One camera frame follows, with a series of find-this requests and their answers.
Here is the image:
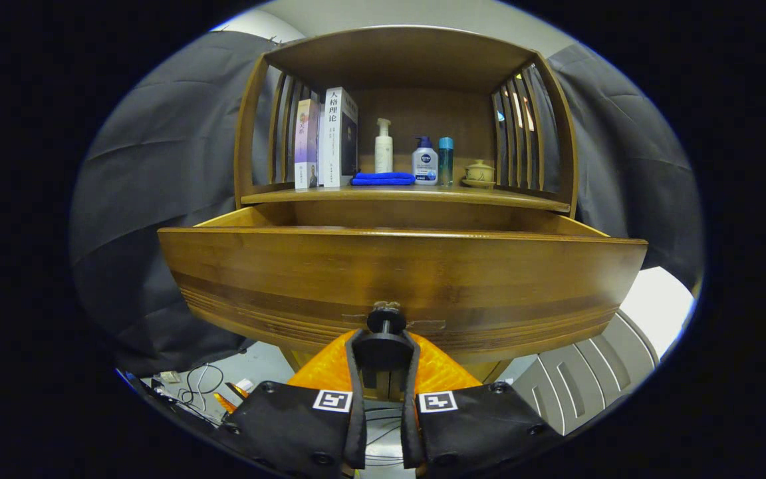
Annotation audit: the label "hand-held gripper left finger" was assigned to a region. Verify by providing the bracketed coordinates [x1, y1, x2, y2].
[213, 328, 367, 476]

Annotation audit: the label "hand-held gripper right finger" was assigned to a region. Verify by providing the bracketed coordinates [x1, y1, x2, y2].
[402, 331, 567, 476]

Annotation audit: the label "black drawer knob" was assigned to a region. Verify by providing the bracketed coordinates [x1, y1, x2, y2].
[354, 301, 418, 373]

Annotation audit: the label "brown wooden drawer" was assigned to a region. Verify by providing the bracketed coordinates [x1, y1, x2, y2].
[157, 202, 650, 367]

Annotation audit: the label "brown wooden countertop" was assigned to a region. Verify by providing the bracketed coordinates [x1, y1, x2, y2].
[240, 183, 571, 214]

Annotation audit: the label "brown wooden cabinet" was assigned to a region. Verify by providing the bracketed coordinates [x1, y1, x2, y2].
[233, 25, 580, 403]

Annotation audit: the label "grey moulded panel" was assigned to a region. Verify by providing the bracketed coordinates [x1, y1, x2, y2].
[513, 309, 661, 436]

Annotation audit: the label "blue folded cloth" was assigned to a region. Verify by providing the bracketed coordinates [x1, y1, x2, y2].
[350, 172, 417, 186]

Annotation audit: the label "white bottle with blue cap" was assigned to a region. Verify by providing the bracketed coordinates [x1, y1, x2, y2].
[412, 136, 439, 186]

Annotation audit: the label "white pump bottle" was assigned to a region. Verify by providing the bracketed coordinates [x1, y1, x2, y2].
[374, 118, 394, 174]

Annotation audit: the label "yellow lidded teacup with saucer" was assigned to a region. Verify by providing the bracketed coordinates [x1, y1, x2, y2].
[461, 159, 497, 189]

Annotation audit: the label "slim teal bottle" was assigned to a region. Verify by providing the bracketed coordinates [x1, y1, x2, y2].
[438, 136, 454, 187]

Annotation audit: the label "purple book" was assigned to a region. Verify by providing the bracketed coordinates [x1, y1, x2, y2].
[294, 98, 320, 190]

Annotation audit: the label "thick white book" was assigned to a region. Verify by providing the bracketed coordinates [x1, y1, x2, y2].
[322, 86, 359, 188]

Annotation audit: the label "white table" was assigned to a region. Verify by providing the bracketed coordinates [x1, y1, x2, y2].
[619, 266, 698, 340]

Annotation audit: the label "black backdrop cloth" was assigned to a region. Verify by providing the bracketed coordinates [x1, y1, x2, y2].
[67, 30, 703, 377]

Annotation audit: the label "black floor cables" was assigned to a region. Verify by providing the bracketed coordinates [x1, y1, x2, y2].
[177, 363, 225, 426]

